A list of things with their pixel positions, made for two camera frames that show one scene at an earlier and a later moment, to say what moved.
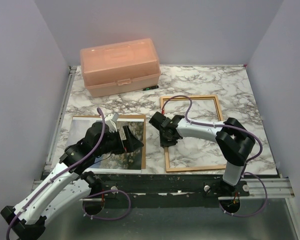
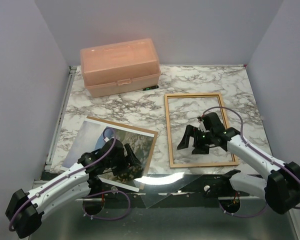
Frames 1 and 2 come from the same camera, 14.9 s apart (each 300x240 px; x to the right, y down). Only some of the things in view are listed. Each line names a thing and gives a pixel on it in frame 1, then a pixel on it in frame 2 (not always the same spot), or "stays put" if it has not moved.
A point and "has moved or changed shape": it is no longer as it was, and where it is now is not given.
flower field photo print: [129, 162] has moved or changed shape
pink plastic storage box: [115, 68] stays put
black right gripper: [164, 142] → [189, 131]
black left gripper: [133, 143] → [125, 165]
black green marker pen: [150, 88] stays put
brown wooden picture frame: [190, 168] → [235, 162]
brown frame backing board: [133, 116] → [132, 127]
